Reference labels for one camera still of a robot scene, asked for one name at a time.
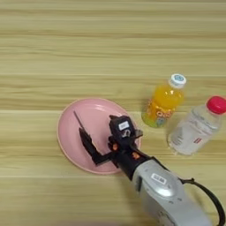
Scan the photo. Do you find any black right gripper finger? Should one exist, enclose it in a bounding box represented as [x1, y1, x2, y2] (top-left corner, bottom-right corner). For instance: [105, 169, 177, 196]
[78, 126, 115, 167]

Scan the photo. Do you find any clear water bottle red cap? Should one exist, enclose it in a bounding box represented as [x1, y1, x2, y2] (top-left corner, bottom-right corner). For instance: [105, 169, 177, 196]
[167, 95, 226, 156]

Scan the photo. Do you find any orange juice bottle white cap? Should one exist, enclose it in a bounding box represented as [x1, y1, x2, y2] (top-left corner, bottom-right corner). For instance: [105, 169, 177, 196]
[140, 72, 187, 129]

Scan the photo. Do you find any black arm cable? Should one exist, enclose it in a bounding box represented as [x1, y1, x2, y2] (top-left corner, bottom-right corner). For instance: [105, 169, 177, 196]
[178, 177, 226, 226]

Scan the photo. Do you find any pink round plate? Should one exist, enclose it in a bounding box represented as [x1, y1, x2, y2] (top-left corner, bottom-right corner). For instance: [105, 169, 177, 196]
[56, 97, 141, 176]

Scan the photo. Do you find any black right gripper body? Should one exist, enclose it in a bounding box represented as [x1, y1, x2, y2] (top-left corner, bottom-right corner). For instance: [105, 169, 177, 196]
[107, 129, 153, 181]

